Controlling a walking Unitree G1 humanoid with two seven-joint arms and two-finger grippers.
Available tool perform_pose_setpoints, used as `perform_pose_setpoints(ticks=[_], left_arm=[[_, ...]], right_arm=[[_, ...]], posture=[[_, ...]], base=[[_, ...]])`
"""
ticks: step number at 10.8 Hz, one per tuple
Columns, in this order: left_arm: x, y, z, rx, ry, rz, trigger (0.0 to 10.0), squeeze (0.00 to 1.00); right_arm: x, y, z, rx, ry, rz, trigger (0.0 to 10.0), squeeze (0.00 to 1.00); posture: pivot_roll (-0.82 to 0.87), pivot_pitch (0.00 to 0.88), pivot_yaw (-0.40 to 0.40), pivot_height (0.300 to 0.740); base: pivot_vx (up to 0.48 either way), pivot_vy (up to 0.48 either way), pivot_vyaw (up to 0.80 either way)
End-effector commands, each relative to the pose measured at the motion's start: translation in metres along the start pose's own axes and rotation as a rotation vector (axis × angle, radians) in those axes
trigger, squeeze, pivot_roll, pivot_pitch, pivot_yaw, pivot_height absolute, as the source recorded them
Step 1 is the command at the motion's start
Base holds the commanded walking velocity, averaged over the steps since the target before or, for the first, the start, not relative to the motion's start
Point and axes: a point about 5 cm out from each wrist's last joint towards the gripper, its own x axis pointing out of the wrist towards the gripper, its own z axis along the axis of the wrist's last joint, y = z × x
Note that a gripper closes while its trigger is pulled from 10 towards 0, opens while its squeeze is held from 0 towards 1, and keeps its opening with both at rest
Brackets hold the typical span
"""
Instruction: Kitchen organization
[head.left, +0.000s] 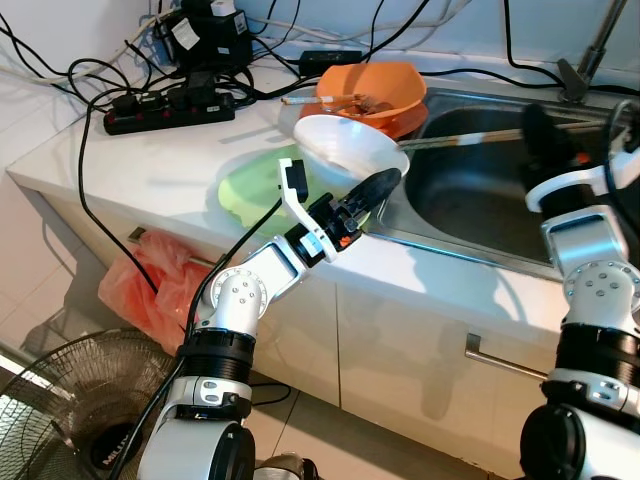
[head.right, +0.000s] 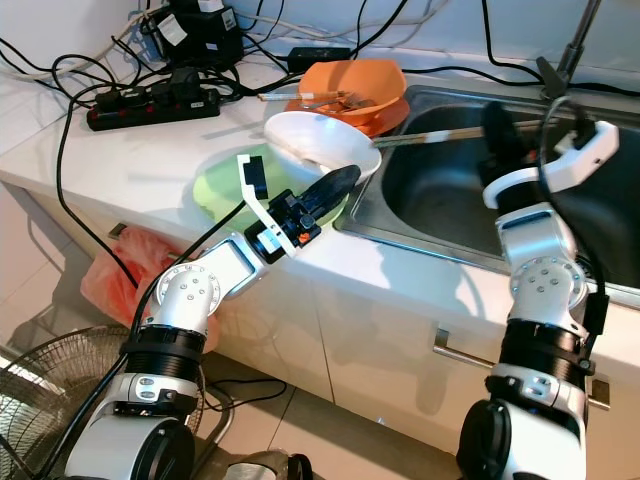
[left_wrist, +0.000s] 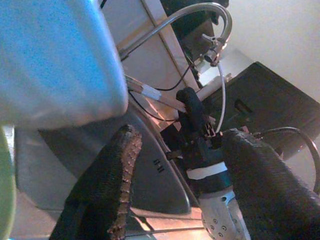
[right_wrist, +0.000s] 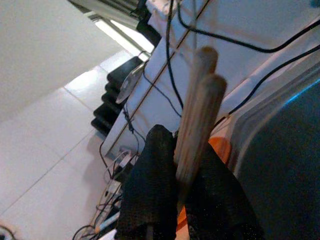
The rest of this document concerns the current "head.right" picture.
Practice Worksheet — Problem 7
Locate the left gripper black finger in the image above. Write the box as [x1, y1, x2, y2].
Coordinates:
[302, 188, 349, 217]
[308, 164, 363, 201]

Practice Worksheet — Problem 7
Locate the white bowl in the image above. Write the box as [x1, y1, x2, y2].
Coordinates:
[263, 110, 381, 186]

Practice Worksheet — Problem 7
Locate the light green plate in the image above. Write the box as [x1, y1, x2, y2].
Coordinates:
[192, 140, 351, 236]

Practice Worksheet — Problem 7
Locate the white kitchen cabinet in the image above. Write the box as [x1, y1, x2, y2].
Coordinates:
[0, 200, 640, 471]

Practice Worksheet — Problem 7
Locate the orange plate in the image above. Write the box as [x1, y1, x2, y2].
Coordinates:
[295, 92, 413, 138]

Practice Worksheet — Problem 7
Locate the stainless steel sink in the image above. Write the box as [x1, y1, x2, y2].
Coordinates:
[335, 85, 640, 291]

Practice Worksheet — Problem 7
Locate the grey metal faucet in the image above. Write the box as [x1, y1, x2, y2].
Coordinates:
[535, 0, 606, 99]

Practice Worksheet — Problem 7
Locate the orange plastic bowl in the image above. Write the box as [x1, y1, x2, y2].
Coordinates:
[298, 57, 411, 123]

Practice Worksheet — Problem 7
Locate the small black adapter brick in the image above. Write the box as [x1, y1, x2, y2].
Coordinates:
[285, 46, 351, 71]

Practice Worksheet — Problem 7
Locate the black power strip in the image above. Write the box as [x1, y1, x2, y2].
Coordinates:
[85, 85, 221, 131]

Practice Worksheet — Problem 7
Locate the red plastic bag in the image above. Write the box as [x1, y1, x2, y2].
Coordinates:
[80, 228, 191, 351]

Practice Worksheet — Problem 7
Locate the black charger with white label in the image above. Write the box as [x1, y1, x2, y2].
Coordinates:
[140, 0, 239, 69]

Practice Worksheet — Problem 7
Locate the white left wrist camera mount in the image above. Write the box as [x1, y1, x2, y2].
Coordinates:
[237, 153, 306, 259]

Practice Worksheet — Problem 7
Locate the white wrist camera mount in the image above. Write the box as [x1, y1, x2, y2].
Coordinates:
[482, 120, 621, 209]
[237, 153, 306, 259]

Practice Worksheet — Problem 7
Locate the thin black power cable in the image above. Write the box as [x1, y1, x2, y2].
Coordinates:
[408, 63, 541, 91]

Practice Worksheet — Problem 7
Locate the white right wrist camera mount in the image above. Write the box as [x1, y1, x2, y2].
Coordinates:
[482, 120, 621, 209]

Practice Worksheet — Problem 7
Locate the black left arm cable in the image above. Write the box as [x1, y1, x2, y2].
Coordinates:
[50, 195, 246, 480]

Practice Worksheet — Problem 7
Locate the long black power cable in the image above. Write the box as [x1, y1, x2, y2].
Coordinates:
[57, 85, 136, 291]

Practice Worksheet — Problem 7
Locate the metal cabinet handle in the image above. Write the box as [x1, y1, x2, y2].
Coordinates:
[105, 225, 151, 251]
[432, 328, 611, 411]

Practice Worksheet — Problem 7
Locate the grey wire-guard fan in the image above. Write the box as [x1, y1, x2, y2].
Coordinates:
[0, 325, 161, 480]

